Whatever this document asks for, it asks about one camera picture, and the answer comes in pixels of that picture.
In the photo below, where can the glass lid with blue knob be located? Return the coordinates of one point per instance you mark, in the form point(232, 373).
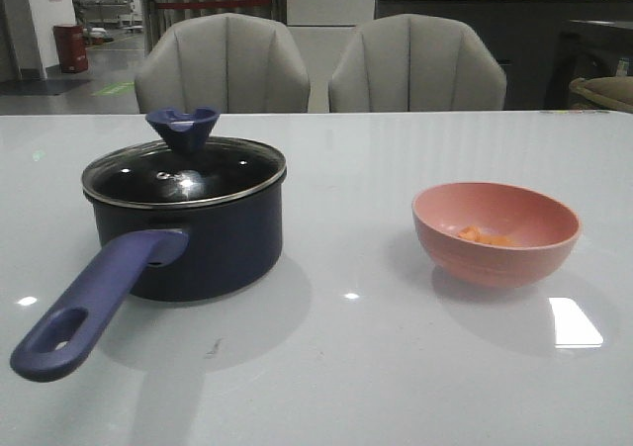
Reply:
point(186, 167)

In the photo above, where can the red barrier belt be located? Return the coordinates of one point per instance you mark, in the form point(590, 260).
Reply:
point(213, 5)

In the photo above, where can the pink plastic bowl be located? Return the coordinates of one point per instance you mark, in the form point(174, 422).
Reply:
point(543, 229)

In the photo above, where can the left grey upholstered chair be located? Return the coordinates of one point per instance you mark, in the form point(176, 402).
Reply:
point(231, 62)

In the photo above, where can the orange ham slice pile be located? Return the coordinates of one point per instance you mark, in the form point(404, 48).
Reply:
point(474, 233)

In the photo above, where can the dark counter with white top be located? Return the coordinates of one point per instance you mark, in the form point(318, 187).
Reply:
point(530, 39)

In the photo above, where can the right grey upholstered chair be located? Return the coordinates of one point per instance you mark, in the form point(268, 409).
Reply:
point(416, 63)

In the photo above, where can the red trash bin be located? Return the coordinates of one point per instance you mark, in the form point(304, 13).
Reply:
point(70, 47)

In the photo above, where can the dark side table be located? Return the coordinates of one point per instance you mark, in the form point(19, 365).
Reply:
point(588, 49)

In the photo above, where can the white cabinet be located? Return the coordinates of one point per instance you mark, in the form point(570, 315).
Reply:
point(321, 29)

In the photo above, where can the beige sofa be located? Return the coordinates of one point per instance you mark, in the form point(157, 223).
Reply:
point(607, 93)

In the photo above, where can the grey upholstered chair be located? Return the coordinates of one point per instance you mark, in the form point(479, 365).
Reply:
point(416, 63)
point(231, 62)

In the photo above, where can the dark blue saucepan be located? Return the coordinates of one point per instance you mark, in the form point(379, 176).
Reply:
point(169, 255)

